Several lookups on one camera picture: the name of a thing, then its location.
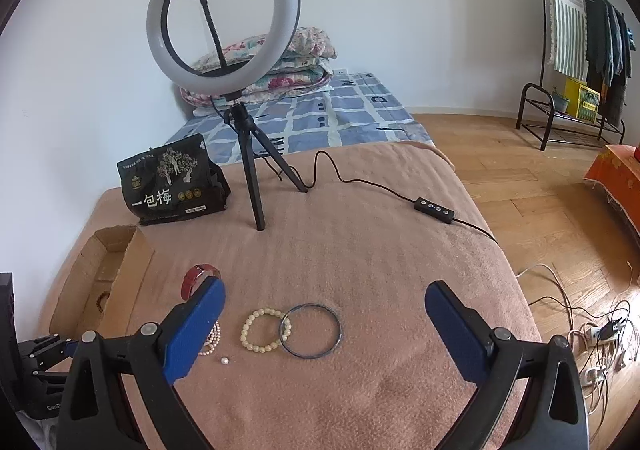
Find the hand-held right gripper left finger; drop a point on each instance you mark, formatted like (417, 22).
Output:
(200, 325)

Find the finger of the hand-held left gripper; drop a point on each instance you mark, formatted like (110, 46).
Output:
(50, 345)
(50, 366)

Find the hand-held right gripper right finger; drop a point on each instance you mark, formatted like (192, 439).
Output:
(452, 330)

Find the cardboard box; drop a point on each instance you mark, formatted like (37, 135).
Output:
(132, 270)

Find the dark metal bangle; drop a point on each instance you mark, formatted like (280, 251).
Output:
(337, 327)

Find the black inline remote control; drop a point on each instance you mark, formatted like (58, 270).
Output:
(434, 210)

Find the white power strip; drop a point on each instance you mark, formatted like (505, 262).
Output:
(592, 334)

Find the black snack bag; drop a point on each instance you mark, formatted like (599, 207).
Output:
(170, 180)

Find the black tripod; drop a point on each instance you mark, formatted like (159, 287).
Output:
(250, 154)

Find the orange cloth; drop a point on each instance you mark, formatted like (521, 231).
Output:
(617, 180)

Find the blue plaid bedsheet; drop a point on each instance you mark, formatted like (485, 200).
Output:
(350, 114)

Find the small potted plant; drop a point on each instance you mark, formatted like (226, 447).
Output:
(560, 102)

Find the folded floral quilt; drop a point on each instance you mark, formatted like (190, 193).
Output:
(305, 64)

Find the black metal clothes rack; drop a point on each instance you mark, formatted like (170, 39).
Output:
(542, 54)

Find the black phone holder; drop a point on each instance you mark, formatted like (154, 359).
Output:
(210, 24)

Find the dark hanging clothes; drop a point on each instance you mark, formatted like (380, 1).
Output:
(607, 44)

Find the striped hanging cloth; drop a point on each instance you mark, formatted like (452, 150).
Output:
(567, 19)

